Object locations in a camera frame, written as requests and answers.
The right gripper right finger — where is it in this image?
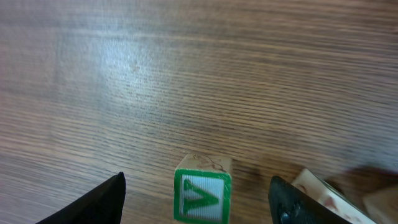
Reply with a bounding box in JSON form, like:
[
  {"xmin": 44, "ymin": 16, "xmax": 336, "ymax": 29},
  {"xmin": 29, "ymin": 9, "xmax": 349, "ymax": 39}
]
[{"xmin": 268, "ymin": 175, "xmax": 350, "ymax": 224}]

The red M wooden block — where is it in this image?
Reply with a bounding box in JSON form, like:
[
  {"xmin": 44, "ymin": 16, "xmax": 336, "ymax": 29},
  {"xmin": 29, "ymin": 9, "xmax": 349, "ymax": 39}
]
[{"xmin": 292, "ymin": 169, "xmax": 376, "ymax": 224}]

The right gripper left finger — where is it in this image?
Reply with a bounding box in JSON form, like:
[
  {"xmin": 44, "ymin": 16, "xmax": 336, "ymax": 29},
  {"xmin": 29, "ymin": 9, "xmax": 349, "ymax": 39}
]
[{"xmin": 37, "ymin": 172, "xmax": 126, "ymax": 224}]

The green V wooden block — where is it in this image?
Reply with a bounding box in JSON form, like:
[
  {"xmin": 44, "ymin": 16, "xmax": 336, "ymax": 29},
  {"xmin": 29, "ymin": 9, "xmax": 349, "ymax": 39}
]
[{"xmin": 174, "ymin": 154, "xmax": 233, "ymax": 224}]

